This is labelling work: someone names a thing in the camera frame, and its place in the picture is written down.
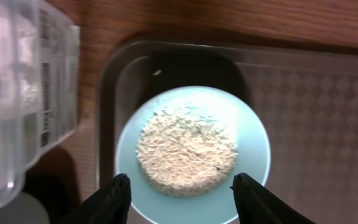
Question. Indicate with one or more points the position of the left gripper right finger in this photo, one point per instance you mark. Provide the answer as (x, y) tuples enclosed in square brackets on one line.
[(257, 205)]

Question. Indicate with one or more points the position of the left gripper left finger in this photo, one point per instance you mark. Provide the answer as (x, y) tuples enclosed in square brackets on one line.
[(108, 205)]

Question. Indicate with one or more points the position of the light blue rice bowl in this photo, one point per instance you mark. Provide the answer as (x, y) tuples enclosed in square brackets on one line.
[(181, 150)]

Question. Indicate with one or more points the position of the clear plastic waste bin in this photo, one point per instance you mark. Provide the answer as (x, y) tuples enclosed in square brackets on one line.
[(39, 60)]

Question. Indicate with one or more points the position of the brown serving tray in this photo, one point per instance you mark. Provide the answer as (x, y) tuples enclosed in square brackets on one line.
[(307, 102)]

